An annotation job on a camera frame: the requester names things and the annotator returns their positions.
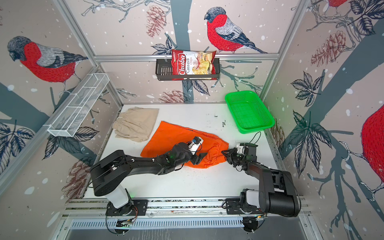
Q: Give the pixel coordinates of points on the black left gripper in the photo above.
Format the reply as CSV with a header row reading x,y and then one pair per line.
x,y
197,159

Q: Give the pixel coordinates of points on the red cassava chips bag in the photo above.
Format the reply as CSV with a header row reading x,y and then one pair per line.
x,y
193,63

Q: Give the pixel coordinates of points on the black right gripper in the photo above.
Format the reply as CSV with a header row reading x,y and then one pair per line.
x,y
229,155

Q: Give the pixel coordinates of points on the aluminium frame corner post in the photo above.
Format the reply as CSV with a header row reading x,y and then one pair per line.
x,y
69,18

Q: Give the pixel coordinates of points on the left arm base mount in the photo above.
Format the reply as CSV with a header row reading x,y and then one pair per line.
x,y
129,207

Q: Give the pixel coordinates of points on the white wire mesh shelf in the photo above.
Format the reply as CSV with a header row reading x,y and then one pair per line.
x,y
81,101

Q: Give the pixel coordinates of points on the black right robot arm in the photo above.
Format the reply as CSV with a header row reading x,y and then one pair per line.
x,y
276,193

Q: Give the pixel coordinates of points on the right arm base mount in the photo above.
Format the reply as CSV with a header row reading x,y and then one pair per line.
x,y
246,204

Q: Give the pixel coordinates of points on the black wall basket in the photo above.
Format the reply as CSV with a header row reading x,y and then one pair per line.
x,y
164,72

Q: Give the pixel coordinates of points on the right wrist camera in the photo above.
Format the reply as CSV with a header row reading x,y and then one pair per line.
x,y
242,148

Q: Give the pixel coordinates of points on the green plastic basket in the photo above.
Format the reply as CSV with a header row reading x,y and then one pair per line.
x,y
249,112

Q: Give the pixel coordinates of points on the beige shorts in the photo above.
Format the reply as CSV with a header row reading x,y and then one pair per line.
x,y
136,124

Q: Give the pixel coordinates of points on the orange shorts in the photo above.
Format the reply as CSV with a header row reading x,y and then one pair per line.
x,y
167,135

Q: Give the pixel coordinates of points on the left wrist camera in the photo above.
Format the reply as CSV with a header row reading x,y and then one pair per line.
x,y
195,144

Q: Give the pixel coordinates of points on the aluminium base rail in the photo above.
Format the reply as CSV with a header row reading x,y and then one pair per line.
x,y
160,213

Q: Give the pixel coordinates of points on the horizontal aluminium frame bar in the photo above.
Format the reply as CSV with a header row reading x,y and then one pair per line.
x,y
153,58

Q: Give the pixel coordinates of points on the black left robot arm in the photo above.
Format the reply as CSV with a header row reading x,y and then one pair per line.
x,y
108,173

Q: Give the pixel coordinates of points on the right aluminium corner post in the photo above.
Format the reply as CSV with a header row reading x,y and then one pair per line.
x,y
299,12

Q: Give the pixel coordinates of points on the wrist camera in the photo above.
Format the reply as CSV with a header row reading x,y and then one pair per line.
x,y
195,144
242,148

